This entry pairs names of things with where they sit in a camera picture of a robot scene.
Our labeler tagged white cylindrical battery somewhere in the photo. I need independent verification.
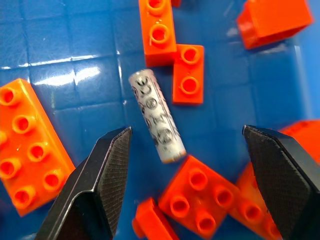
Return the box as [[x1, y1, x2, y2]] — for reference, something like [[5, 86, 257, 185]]
[[128, 68, 187, 164]]

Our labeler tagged orange studded brick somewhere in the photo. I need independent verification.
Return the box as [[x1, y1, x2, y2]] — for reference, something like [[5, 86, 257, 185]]
[[228, 162, 283, 240]]

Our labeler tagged upturned hollow orange brick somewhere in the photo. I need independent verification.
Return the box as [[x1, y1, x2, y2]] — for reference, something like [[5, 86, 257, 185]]
[[236, 0, 315, 50]]

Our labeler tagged orange four-stud brick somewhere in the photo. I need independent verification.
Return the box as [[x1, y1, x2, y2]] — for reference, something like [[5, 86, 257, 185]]
[[158, 154, 241, 239]]

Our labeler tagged orange two-stud brick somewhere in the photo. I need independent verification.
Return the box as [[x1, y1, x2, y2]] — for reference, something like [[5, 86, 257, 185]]
[[171, 44, 205, 106]]

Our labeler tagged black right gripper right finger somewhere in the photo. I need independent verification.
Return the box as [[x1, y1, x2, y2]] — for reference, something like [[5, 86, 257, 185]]
[[241, 124, 320, 240]]

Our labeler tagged large orange eight-stud brick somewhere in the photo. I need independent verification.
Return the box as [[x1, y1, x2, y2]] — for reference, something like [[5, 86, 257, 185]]
[[0, 77, 76, 217]]

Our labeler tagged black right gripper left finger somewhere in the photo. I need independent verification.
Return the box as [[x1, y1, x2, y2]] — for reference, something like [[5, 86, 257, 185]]
[[34, 126, 133, 240]]

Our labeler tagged long orange building brick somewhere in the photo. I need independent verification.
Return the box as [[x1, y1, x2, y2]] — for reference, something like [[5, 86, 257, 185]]
[[138, 0, 178, 68]]

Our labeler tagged blue plastic bin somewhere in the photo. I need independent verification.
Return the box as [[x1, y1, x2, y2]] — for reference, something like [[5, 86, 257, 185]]
[[0, 0, 320, 240]]

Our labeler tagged small orange brick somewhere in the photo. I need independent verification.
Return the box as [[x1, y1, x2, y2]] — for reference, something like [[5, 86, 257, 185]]
[[131, 197, 180, 240]]

